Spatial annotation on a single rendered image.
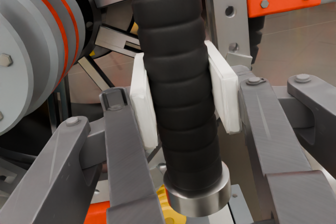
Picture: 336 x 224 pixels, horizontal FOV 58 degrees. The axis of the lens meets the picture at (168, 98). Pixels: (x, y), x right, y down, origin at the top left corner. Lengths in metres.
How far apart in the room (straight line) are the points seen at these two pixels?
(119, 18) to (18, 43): 0.60
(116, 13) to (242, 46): 0.50
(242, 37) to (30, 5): 0.24
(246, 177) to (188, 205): 1.20
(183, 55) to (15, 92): 0.15
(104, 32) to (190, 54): 0.34
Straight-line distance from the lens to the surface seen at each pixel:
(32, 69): 0.25
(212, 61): 0.16
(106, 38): 0.49
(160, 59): 0.15
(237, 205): 1.16
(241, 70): 0.16
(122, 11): 0.83
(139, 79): 0.15
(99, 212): 0.51
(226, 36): 0.39
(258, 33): 0.49
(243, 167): 1.45
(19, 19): 0.27
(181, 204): 0.20
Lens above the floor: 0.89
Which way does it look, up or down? 24 degrees down
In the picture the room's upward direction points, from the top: 11 degrees counter-clockwise
